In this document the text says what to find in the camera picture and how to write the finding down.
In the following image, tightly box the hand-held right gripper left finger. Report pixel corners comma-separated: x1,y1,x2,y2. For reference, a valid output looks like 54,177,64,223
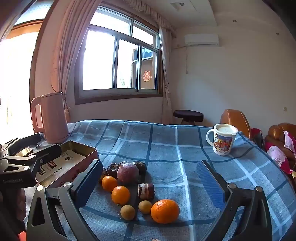
26,159,103,241

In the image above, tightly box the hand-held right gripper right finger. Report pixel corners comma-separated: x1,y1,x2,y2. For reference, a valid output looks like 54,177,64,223
196,160,273,241

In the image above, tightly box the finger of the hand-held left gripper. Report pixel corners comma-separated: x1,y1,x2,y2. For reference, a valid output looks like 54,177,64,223
7,133,43,155
0,144,62,177

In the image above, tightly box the smooth orange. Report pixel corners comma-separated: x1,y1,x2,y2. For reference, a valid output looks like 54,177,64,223
111,186,131,206
101,176,118,192

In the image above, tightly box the rectangular metal tin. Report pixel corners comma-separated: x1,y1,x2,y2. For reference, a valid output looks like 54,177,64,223
35,140,100,189

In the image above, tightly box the purple round radish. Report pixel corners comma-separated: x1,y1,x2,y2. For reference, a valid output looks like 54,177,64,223
117,163,139,185

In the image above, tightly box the tan longan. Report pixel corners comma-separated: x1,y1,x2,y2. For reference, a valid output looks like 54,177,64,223
120,205,136,220
138,200,153,214

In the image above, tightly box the large dimpled orange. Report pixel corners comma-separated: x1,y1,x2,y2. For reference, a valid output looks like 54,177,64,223
151,199,180,224

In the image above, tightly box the round sandwich cookie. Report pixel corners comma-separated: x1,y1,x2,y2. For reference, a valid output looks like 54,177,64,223
138,183,155,200

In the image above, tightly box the printed paper liner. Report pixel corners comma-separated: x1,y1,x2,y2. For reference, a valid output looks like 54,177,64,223
35,149,87,183

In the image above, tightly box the pink electric kettle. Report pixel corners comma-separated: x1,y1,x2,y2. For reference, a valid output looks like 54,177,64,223
31,91,70,144

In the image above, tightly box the white cartoon print mug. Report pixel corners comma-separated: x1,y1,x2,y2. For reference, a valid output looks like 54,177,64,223
206,123,238,156

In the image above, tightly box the blue plaid tablecloth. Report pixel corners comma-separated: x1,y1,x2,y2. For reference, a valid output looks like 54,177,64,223
23,119,296,241

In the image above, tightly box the red cloth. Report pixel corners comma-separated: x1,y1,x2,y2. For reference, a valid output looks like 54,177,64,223
251,128,264,149

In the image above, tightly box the dark round stool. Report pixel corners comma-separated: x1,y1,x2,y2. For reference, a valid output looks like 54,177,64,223
173,110,204,126

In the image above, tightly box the pink floral pillow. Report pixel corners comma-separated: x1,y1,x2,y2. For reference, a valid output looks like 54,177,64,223
283,131,296,156
266,141,293,174

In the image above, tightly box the brown leather sofa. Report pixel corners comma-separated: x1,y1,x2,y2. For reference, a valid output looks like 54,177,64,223
265,123,296,163

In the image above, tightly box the pink curtain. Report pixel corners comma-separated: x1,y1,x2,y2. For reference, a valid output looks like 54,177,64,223
151,5,176,124
51,0,90,123

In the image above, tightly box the sliding glass window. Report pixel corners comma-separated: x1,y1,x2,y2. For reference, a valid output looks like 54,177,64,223
74,6,163,105

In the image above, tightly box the wooden balcony door frame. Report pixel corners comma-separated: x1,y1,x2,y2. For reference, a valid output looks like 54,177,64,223
0,20,45,130

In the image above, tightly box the white wall air conditioner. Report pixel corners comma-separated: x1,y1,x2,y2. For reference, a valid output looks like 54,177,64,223
184,34,219,45

